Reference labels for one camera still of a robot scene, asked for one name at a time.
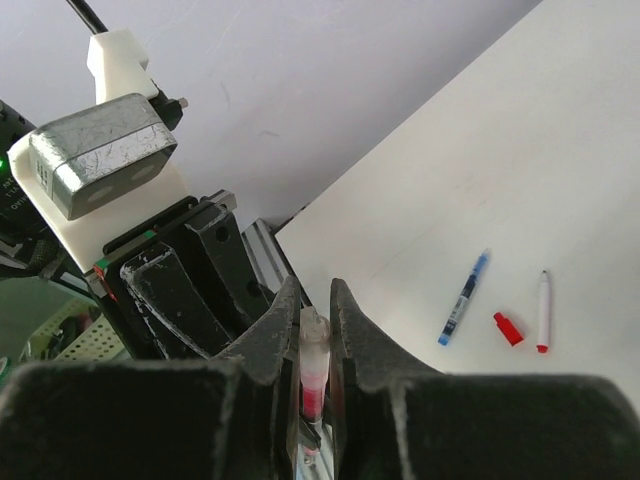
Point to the white pen blue print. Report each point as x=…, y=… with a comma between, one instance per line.
x=464, y=297

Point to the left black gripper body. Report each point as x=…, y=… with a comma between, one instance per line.
x=111, y=293

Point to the thin white red pen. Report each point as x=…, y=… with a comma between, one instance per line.
x=544, y=313

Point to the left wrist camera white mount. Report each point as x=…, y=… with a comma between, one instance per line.
x=97, y=173

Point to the perforated cream basket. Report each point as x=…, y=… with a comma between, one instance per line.
x=76, y=332

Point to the aluminium rail frame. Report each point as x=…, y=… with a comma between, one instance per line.
x=315, y=458

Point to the small red pen cap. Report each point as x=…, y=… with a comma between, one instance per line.
x=508, y=329

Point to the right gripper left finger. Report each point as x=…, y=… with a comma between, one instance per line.
x=234, y=416

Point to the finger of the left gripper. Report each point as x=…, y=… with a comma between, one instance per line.
x=228, y=281
x=182, y=324

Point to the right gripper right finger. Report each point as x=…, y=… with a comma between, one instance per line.
x=395, y=417

